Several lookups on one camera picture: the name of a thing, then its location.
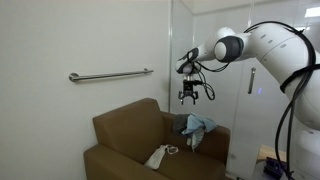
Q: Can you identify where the light blue cloth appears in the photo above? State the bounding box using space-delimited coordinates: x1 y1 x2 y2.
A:
182 113 217 151

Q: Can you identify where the steel glass door handle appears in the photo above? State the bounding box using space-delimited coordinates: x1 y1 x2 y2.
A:
248 67 256 94

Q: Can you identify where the dark blue box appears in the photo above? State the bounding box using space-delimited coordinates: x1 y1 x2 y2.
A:
263 157 287 180

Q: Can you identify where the brown leather armchair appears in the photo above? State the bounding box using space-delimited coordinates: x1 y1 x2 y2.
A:
84 98 230 180

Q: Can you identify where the steel wall grab bar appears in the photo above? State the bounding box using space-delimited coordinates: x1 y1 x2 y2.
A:
69 68 152 82

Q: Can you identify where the wooden stool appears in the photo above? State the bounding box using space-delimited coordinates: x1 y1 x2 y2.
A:
256 145 287 162

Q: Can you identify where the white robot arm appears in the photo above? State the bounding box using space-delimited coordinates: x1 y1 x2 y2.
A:
176 21 320 180

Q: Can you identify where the white cloth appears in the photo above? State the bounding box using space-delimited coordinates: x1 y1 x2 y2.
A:
144 144 179 170

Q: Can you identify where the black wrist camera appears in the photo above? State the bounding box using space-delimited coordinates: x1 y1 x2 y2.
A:
183 80 203 85

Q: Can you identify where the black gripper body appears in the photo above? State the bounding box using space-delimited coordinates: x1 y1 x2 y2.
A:
178 83 198 99

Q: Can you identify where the dark grey towel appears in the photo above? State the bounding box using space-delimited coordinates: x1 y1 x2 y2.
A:
171 114 189 134

